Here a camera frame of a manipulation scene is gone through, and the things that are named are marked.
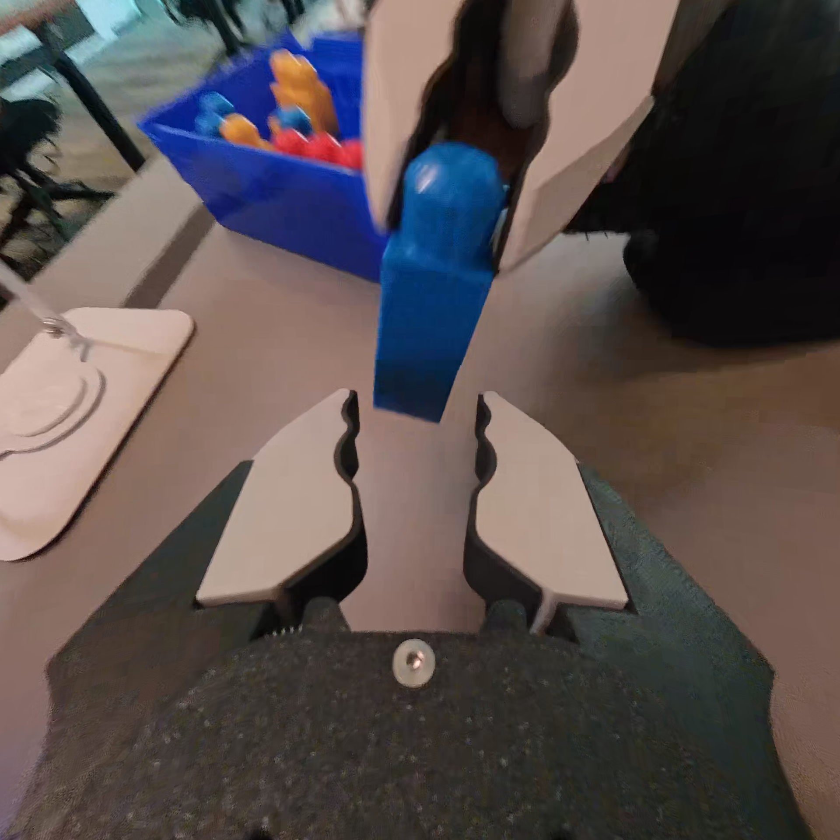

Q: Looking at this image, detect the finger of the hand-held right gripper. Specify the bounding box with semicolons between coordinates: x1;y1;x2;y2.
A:
363;0;473;234
492;0;683;274

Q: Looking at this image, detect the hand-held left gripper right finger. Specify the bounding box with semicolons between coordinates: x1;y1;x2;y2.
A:
463;390;631;636

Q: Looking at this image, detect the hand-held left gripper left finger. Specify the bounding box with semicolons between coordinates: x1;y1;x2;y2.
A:
196;387;368;623

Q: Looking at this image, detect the blue bin for built steps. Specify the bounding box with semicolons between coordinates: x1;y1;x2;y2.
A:
138;29;388;283

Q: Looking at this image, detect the blue mega block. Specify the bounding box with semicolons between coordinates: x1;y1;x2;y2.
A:
373;141;511;422

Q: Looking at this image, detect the person's right forearm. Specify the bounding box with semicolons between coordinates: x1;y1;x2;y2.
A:
564;0;840;345

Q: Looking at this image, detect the person's right hand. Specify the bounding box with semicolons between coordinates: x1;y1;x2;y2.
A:
436;79;526;173

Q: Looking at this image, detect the instruction sheet on white stand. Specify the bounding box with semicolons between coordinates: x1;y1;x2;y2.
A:
0;259;196;563

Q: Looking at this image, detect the wooden desk behind stand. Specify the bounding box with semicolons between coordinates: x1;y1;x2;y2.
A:
0;0;147;173

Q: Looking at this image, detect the black office chair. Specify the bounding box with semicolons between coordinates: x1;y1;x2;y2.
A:
0;98;116;263

